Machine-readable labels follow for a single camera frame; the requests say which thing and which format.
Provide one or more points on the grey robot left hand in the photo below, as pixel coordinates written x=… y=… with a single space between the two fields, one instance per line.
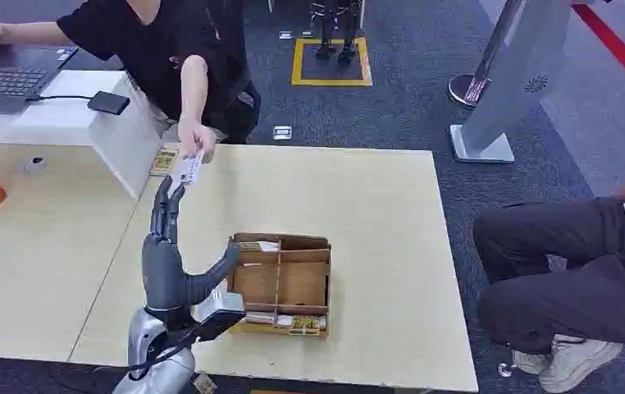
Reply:
x=163 y=272

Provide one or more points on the person's left hand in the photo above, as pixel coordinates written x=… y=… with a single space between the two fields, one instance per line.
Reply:
x=195 y=136

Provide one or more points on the white card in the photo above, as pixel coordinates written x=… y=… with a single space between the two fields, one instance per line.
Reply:
x=188 y=173

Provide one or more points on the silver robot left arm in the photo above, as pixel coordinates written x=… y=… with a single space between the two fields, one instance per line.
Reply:
x=144 y=340

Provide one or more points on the dark grey laptop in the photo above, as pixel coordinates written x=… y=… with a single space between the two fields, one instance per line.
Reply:
x=13 y=79

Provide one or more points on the white desk riser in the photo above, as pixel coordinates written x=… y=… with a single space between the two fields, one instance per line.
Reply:
x=122 y=141

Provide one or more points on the large silver floor outlet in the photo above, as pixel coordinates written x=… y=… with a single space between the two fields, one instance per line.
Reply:
x=282 y=132

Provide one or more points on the person at laptop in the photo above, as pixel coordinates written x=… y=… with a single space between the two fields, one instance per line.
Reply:
x=171 y=49

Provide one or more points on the black adapter box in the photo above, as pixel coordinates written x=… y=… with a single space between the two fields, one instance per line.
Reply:
x=108 y=102

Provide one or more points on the white cards in box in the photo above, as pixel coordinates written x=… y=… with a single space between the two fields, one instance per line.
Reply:
x=261 y=246

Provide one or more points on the seated person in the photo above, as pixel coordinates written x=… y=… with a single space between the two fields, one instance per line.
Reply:
x=562 y=272

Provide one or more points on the wooden card box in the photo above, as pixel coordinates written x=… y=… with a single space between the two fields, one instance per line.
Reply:
x=296 y=283

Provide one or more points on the gold cards in box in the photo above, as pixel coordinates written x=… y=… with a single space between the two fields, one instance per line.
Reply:
x=304 y=325

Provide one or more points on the black robot legs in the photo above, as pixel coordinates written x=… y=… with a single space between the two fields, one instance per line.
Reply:
x=328 y=32

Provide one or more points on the beige shoe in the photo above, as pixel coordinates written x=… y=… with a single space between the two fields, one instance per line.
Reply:
x=573 y=361

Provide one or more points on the yellow floor tape square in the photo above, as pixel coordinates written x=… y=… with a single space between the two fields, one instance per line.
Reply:
x=367 y=65

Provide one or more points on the grey kiosk stand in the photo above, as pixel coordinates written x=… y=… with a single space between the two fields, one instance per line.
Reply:
x=524 y=60

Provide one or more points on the chair caster wheel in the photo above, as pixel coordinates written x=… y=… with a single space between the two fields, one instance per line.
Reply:
x=504 y=370

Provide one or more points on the chrome stanchion post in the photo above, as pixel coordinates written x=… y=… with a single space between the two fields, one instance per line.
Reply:
x=486 y=65

